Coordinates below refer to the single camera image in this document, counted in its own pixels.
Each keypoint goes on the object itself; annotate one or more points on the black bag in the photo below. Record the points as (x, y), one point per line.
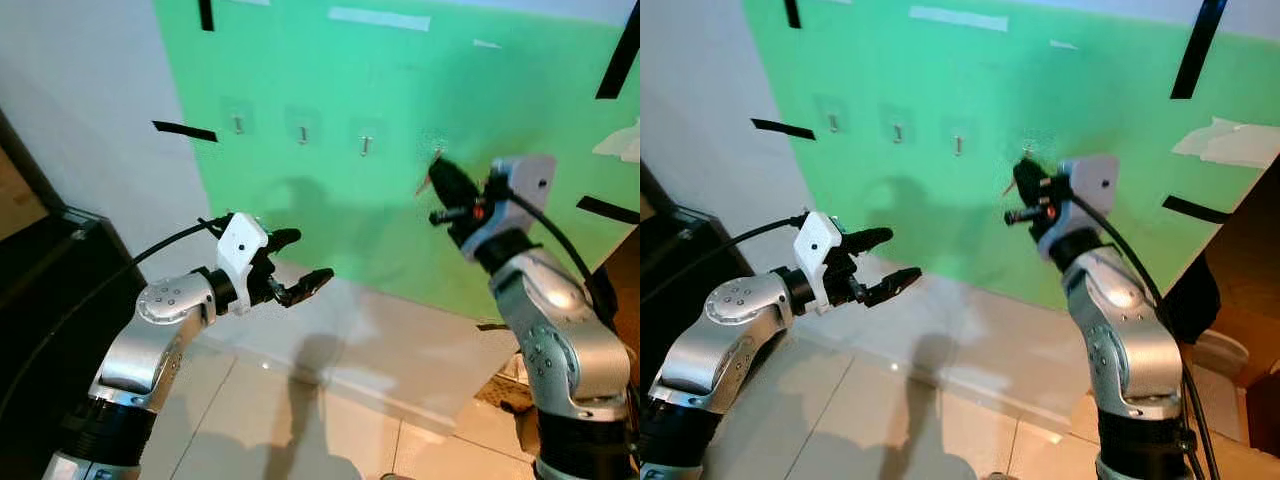
(1195, 298)

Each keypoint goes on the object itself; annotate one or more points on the brown wooden door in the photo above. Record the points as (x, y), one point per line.
(1250, 280)
(625, 290)

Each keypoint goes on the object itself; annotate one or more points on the metal adhesive wall hook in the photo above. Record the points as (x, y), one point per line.
(366, 144)
(897, 132)
(238, 123)
(833, 122)
(1025, 150)
(958, 145)
(303, 133)

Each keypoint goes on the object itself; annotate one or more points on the black cabinet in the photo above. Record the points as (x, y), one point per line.
(50, 300)
(670, 250)

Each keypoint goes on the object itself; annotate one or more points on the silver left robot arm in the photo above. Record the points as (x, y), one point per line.
(150, 340)
(700, 340)

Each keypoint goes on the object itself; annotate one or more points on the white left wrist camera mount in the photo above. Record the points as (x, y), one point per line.
(242, 247)
(817, 245)

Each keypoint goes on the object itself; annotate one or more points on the white paper sheet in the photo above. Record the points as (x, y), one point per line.
(622, 142)
(1232, 143)

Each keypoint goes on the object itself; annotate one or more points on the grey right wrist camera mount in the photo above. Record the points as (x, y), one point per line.
(525, 185)
(1092, 185)

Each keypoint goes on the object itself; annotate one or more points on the long black tape strip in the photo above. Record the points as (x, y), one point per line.
(620, 58)
(1198, 48)

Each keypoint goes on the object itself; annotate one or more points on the small white tape strip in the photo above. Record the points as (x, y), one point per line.
(1063, 44)
(487, 43)

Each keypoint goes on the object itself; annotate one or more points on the white round bowl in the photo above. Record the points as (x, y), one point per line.
(1222, 352)

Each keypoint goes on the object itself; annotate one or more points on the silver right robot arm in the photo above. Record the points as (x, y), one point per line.
(560, 340)
(1130, 340)

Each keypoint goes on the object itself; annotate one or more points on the short black tape strip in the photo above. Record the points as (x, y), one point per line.
(791, 12)
(205, 13)

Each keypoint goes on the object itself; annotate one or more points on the small brown key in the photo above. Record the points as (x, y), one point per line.
(1009, 187)

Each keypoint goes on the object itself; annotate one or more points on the green wall sheet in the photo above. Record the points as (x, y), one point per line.
(330, 230)
(930, 230)

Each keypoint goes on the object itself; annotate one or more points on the long white tape strip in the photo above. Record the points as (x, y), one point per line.
(958, 18)
(380, 18)

